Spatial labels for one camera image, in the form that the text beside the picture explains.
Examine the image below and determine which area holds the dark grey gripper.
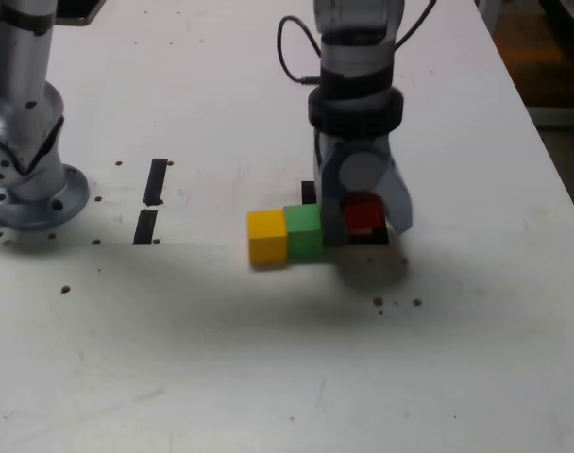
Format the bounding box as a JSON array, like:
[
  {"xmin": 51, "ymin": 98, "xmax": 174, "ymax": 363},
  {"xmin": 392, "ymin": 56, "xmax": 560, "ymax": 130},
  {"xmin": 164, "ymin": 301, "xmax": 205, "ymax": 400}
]
[{"xmin": 313, "ymin": 129, "xmax": 414, "ymax": 246}]

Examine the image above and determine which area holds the red cube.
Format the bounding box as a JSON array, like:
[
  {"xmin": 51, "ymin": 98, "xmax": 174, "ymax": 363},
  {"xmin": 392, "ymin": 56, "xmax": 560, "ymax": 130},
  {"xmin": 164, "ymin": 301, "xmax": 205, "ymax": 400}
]
[{"xmin": 341, "ymin": 191, "xmax": 385, "ymax": 235}]

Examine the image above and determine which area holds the green cube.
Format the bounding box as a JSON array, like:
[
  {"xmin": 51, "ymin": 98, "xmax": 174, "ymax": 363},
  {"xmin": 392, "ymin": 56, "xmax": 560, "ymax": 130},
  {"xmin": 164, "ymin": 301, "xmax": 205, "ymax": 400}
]
[{"xmin": 283, "ymin": 203, "xmax": 324, "ymax": 260}]

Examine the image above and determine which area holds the yellow cube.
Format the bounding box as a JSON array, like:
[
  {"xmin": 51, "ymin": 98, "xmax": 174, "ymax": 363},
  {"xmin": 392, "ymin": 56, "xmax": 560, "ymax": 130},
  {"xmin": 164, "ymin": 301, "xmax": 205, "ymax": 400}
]
[{"xmin": 246, "ymin": 210, "xmax": 288, "ymax": 265}]

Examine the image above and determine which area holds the black tape square outline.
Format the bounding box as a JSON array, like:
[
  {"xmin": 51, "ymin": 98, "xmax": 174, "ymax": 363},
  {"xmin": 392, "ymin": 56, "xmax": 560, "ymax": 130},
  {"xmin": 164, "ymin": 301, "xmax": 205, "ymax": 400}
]
[{"xmin": 301, "ymin": 180, "xmax": 391, "ymax": 246}]

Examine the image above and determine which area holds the black tape strip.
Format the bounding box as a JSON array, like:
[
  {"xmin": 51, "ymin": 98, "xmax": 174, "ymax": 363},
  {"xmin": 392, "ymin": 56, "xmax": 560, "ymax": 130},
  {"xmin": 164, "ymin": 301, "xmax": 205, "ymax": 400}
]
[{"xmin": 132, "ymin": 158, "xmax": 169, "ymax": 245}]

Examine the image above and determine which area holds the grey furniture bar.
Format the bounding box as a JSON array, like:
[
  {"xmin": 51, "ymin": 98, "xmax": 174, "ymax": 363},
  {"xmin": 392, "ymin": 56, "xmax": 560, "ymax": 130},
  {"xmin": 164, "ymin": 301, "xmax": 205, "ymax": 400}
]
[{"xmin": 526, "ymin": 106, "xmax": 574, "ymax": 128}]

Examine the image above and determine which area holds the dark smartphone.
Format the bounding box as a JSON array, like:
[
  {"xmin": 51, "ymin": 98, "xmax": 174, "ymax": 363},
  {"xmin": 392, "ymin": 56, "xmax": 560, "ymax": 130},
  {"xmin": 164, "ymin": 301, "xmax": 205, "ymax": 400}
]
[{"xmin": 55, "ymin": 0, "xmax": 105, "ymax": 27}]

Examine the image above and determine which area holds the grey furniture post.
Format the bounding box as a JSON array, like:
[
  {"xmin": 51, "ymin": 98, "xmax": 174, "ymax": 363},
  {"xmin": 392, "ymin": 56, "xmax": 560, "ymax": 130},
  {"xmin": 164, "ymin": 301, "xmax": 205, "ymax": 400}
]
[{"xmin": 475, "ymin": 0, "xmax": 501, "ymax": 33}]

